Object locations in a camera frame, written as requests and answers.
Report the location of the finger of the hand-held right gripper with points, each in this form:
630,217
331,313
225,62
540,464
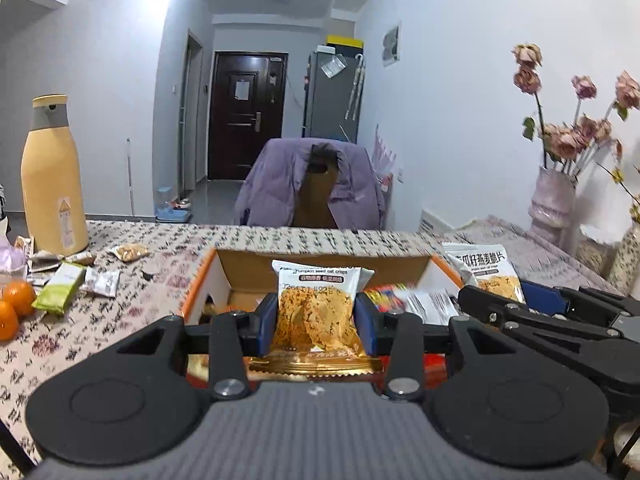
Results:
490,302
545,297

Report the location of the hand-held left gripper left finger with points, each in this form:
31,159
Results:
267,325

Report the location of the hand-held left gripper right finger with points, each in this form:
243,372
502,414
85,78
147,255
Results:
364,327

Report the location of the silver oat crisp packet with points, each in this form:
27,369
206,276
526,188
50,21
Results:
492,270

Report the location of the red snack packet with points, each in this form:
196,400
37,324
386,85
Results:
387,297

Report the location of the pumpkin seed crisps packet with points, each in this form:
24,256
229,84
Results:
312,310

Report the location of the orange cardboard box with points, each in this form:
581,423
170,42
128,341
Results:
240,265

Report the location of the glass storage jar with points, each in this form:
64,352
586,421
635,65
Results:
595,252

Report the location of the quilted floral cloth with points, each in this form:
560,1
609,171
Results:
500,232

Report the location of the small floral vase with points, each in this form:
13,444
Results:
625,260

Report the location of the pink ribbed vase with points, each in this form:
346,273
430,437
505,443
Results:
552,205

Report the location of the brown chair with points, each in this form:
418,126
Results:
317,195

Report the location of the purple padded jacket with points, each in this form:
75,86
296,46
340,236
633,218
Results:
270,185

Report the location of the blue pet feeder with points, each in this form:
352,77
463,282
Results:
172,207

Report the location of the small brown snack packet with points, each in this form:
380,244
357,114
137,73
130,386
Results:
130,252

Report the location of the dried pink rose bouquet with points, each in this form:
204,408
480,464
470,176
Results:
565,140

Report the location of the small silver snack packet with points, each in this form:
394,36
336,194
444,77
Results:
102,281

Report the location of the pink paper bag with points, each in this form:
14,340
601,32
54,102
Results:
385,157

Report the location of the dark brown entrance door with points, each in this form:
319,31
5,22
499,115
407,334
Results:
245,130

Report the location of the small green snack packet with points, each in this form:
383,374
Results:
60,287

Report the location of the grey side door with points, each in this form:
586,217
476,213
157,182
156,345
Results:
192,120

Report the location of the grey refrigerator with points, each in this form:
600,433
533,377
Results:
325,105

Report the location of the hanging folded umbrella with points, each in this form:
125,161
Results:
356,87

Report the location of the yellow thermos bottle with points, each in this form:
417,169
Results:
52,185

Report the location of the crumpled plastic bag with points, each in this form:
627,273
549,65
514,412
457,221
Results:
10,262

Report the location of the yellow black box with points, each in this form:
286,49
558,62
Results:
345,42

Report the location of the white wall panel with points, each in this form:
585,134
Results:
392,44

